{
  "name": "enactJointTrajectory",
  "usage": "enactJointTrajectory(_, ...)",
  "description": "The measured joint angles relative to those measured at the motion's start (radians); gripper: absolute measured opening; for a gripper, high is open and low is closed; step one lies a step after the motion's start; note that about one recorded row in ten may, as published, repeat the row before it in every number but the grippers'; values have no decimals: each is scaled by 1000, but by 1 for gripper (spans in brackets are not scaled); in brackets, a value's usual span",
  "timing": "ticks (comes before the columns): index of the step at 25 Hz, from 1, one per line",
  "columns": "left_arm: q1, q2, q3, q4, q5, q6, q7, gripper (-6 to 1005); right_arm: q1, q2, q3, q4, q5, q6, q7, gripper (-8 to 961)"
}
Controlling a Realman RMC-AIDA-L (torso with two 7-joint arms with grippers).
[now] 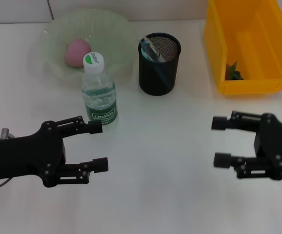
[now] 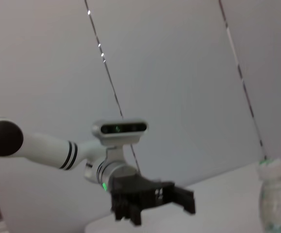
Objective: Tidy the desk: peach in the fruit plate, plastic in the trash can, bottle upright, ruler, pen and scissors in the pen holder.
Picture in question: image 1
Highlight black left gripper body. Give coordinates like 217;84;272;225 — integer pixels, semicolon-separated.
0;121;66;188

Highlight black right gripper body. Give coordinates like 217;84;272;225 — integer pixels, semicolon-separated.
253;113;282;181

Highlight green glass fruit plate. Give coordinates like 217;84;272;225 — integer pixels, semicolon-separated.
39;8;134;82

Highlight clear green-label water bottle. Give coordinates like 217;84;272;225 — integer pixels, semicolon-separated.
81;52;119;132

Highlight black mesh pen holder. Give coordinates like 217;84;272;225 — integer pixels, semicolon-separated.
138;33;182;97

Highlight clear silver ballpoint pen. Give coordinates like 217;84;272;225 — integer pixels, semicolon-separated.
143;36;166;63

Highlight yellow plastic bin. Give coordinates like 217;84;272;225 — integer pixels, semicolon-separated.
203;0;282;95

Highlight green plastic wrapper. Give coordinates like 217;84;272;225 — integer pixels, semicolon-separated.
225;62;244;81

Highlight transparent plastic ruler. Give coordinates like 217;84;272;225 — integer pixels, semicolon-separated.
141;40;154;60

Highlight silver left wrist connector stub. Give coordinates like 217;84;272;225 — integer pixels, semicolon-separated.
0;128;15;140

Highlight blue capped scissors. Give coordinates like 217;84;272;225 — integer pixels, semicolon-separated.
140;45;168;87

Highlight pink peach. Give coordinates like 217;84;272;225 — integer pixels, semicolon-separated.
64;39;93;68

